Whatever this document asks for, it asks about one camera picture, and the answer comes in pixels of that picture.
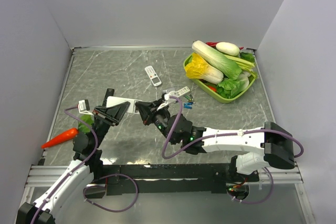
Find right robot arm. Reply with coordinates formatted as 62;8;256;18
135;101;295;181

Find green napa cabbage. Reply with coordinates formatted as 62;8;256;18
192;40;242;80

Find red chili pepper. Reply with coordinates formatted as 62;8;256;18
206;42;218;47

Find white remote control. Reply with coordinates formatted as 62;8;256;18
106;96;140;114

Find orange carrot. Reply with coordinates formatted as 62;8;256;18
41;128;79;149

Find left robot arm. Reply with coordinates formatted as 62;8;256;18
16;101;131;223

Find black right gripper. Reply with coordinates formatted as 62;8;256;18
136;98;177;145

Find green lettuce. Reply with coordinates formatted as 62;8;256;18
216;73;249;99

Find green plastic tray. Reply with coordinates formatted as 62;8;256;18
183;52;257;103

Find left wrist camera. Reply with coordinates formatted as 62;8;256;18
77;99;90;113

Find small white button remote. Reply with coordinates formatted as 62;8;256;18
170;86;191;98

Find green celery stalks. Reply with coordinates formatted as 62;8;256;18
225;52;257;78

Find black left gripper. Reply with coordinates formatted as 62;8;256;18
90;101;130;148

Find black remote control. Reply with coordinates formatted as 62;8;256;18
102;88;114;107

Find white radish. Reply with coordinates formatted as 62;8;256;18
215;42;240;57

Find green leaf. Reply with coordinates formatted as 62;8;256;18
78;114;94;133

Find yellow napa cabbage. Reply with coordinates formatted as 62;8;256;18
184;53;224;84

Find white remote with screen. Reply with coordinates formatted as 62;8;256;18
145;66;162;87

